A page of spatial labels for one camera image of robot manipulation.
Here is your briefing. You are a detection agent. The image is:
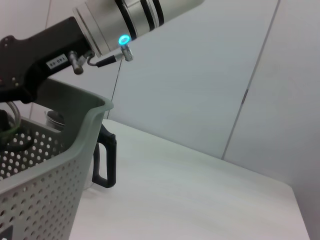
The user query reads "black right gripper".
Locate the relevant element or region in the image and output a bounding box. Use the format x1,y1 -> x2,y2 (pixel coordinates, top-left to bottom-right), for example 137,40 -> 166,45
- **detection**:
0,16 -> 97,105

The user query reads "glass teacup with black base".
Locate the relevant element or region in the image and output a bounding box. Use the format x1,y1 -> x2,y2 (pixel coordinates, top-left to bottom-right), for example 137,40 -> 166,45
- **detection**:
0,101 -> 35,152

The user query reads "grey perforated storage bin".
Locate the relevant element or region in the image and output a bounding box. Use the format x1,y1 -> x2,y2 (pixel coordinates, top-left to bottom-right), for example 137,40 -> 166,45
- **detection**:
0,78 -> 115,240

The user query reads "glass teapot with black handle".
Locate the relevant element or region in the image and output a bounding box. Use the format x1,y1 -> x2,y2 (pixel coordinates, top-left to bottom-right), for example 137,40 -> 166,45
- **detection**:
44,109 -> 117,189

